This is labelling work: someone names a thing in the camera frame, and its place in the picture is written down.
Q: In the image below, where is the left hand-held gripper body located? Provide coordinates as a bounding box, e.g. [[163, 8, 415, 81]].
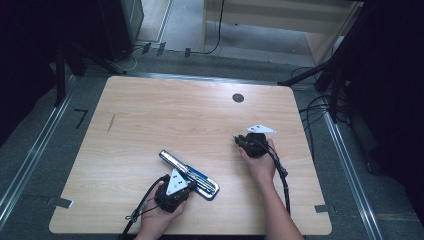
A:
[[154, 168, 193, 214]]

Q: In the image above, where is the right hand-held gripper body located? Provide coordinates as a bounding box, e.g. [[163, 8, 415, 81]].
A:
[[241, 124, 277, 158]]

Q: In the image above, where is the person's right hand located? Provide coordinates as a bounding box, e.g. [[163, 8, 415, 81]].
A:
[[239, 139, 278, 184]]

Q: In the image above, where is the person's left hand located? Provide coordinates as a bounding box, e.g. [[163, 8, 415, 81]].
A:
[[139, 201, 188, 236]]

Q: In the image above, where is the black metal stand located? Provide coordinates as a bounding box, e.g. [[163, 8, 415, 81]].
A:
[[54, 41, 128, 108], [277, 0, 368, 124]]

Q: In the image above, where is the angled black floor tape mark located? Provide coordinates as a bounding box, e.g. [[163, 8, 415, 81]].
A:
[[73, 108, 89, 130]]

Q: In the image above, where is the light wooden cabinet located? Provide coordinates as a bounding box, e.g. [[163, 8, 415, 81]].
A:
[[201, 0, 364, 66]]

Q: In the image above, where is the dark grey cabinet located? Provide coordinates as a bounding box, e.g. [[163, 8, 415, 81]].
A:
[[99, 0, 145, 63]]

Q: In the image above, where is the left hand-held gripper black cable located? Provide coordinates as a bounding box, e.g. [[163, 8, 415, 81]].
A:
[[119, 175, 168, 240]]

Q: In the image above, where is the hand-held gripper black cable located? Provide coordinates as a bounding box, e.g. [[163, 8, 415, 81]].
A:
[[256, 138, 292, 216], [119, 175, 168, 240]]

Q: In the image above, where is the right hand-held gripper black cable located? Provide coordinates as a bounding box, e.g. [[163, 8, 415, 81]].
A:
[[256, 138, 292, 216]]

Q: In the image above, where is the bundle of black floor cables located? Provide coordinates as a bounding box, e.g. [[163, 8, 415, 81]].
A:
[[289, 66, 351, 161]]

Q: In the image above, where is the metal floor rail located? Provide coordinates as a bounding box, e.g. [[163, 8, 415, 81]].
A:
[[321, 109, 384, 240], [0, 76, 78, 231]]

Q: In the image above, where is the thin black hanging cable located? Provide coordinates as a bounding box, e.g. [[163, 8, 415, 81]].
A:
[[189, 0, 226, 56]]

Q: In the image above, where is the white floor cable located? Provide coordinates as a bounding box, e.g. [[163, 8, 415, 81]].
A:
[[123, 46, 144, 73]]

